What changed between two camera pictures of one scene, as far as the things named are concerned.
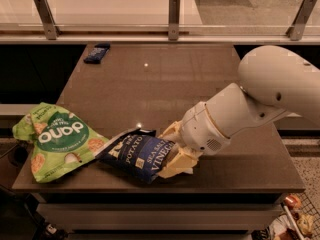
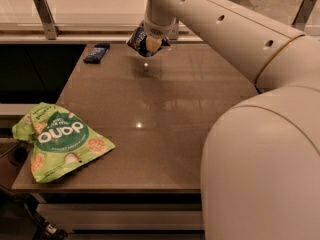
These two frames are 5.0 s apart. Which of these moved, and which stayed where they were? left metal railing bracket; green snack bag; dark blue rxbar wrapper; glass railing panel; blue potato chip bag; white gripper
Moved: white gripper; blue potato chip bag
Stayed: dark blue rxbar wrapper; left metal railing bracket; green snack bag; glass railing panel
